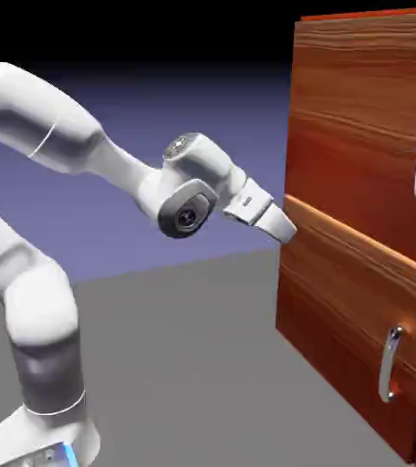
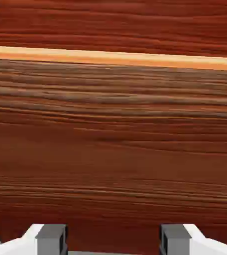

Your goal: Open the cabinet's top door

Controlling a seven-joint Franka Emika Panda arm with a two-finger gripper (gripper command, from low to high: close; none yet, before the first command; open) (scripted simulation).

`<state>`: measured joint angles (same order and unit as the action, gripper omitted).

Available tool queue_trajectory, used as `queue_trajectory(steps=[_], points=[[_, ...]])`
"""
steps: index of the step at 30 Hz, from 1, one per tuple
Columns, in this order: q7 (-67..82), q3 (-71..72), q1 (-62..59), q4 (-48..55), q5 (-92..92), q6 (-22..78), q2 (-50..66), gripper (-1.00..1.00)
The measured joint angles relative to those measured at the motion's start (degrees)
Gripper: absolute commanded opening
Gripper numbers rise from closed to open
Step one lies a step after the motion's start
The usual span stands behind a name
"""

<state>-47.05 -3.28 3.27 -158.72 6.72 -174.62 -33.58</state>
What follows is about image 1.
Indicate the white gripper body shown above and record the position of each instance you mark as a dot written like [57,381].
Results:
[276,223]

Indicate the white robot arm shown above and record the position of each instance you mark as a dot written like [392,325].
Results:
[65,131]

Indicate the reddish wooden cabinet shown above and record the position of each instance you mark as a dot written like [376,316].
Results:
[346,219]

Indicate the small wooden cabinet door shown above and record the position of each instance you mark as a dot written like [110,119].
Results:
[343,310]

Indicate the large wooden cabinet door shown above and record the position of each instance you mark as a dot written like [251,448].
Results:
[350,120]

